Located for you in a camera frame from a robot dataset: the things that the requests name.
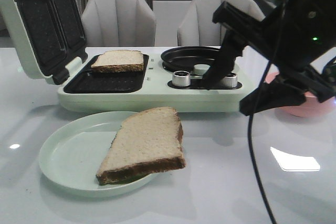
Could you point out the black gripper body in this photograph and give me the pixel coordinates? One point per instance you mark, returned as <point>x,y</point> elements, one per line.
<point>292,36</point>

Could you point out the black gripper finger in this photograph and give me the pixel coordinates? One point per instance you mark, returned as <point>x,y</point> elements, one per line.
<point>231,48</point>
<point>271,95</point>

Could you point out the pink bowl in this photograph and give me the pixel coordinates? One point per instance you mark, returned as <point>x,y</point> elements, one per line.
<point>311,108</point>

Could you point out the bread slice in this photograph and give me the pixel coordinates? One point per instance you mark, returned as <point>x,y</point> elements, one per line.
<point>119,61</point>
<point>147,142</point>

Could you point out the green breakfast maker lid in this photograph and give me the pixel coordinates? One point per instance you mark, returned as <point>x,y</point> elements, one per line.
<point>48,36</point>

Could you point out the green breakfast maker base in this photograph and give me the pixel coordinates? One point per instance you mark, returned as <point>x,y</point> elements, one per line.
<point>93,92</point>

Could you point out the right silver control knob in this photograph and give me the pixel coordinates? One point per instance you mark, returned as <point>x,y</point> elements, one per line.
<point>229,81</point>

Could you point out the silver control knob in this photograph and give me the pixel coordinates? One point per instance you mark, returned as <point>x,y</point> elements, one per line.
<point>229,81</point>
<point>181,79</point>

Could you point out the black round frying pan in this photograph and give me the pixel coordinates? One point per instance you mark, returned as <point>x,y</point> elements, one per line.
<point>185,58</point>

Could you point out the left silver control knob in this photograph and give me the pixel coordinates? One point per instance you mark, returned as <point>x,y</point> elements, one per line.
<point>181,79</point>

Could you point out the right grey upholstered chair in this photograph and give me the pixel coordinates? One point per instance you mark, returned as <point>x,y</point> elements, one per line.
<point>197,27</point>

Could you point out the grey upholstered chair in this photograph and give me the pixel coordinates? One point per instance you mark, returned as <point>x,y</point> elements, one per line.
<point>119,23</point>
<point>197,27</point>

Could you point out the left grey upholstered chair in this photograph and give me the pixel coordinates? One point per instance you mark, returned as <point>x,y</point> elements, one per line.
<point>119,23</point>

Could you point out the light green plate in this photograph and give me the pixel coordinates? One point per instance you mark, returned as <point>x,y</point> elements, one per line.
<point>71,156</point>

